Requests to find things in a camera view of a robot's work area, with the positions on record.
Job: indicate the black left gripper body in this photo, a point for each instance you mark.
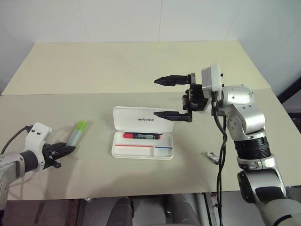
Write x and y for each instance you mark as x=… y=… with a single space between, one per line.
x=49 y=156

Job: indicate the small silvery bracket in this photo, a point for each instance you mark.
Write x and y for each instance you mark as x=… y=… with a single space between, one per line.
x=89 y=199

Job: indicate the small grey white object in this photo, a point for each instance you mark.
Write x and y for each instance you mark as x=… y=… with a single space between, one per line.
x=212 y=157

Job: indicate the red marker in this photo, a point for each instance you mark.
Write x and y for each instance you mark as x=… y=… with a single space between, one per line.
x=129 y=135

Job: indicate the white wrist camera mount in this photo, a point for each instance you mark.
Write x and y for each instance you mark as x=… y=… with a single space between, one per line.
x=37 y=136
x=214 y=78

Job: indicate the black metal frame bar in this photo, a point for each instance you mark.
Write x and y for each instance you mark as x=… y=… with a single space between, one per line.
x=210 y=209

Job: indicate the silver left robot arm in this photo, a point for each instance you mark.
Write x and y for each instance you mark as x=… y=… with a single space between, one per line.
x=11 y=163

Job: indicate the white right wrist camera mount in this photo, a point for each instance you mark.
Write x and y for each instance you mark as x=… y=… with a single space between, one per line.
x=214 y=78

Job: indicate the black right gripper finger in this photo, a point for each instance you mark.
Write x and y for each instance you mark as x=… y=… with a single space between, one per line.
x=174 y=116
x=172 y=80

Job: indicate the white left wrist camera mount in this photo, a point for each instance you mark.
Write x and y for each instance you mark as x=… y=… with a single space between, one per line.
x=37 y=136

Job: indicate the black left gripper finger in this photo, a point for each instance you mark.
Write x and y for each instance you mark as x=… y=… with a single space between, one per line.
x=65 y=151
x=58 y=146

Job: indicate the dark rounded shape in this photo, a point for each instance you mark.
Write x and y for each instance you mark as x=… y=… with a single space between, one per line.
x=122 y=212

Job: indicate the white plastic pencil case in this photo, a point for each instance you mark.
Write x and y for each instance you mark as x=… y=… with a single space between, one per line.
x=131 y=118

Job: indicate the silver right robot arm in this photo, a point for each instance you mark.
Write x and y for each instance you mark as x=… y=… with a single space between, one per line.
x=251 y=115

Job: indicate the dark metal rack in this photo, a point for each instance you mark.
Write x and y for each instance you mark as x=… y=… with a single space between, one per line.
x=291 y=99

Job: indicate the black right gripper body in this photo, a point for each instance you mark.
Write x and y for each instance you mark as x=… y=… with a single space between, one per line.
x=195 y=100

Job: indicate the green highlighter marker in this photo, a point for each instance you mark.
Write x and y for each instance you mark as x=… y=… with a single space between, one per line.
x=76 y=135

